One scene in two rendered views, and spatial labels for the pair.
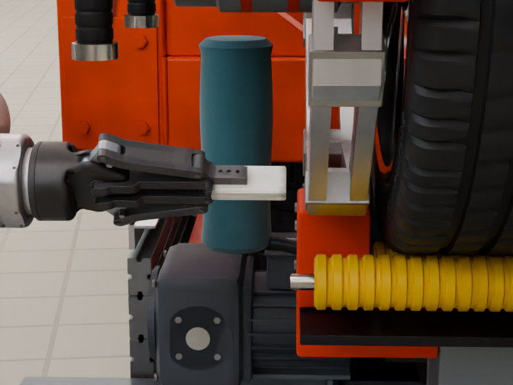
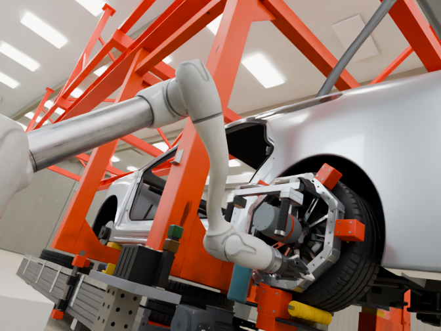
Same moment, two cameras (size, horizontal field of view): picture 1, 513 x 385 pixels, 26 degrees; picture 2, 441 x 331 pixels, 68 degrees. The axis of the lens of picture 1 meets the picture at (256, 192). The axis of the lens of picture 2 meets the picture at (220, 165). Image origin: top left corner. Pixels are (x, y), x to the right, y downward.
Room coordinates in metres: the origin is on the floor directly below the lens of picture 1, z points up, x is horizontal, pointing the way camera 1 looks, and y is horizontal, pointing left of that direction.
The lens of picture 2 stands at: (0.24, 1.14, 0.47)
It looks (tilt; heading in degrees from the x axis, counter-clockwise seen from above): 22 degrees up; 323
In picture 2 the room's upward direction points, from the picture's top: 15 degrees clockwise
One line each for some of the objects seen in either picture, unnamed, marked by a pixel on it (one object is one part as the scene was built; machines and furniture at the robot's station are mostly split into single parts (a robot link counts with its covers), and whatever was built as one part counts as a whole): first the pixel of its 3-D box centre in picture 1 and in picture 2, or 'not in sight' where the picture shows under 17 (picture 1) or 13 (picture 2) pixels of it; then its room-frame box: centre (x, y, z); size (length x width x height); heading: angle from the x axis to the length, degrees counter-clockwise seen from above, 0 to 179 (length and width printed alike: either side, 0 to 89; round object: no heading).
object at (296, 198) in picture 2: not in sight; (291, 196); (1.06, 0.12, 0.93); 0.09 x 0.05 x 0.05; 88
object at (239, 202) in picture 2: not in sight; (236, 200); (1.40, 0.11, 0.93); 0.09 x 0.05 x 0.05; 88
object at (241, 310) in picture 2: not in sight; (241, 312); (6.68, -5.59, 0.32); 0.51 x 0.50 x 0.63; 104
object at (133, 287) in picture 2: not in sight; (130, 285); (1.39, 0.53, 0.44); 0.43 x 0.17 x 0.03; 178
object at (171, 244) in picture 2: not in sight; (170, 245); (1.20, 0.53, 0.59); 0.04 x 0.04 x 0.04; 88
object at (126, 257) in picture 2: not in sight; (143, 264); (1.35, 0.53, 0.51); 0.20 x 0.14 x 0.13; 170
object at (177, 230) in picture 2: not in sight; (175, 231); (1.20, 0.53, 0.64); 0.04 x 0.04 x 0.04; 88
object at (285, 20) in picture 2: not in sight; (342, 94); (1.70, -1.15, 2.54); 2.58 x 0.12 x 0.42; 88
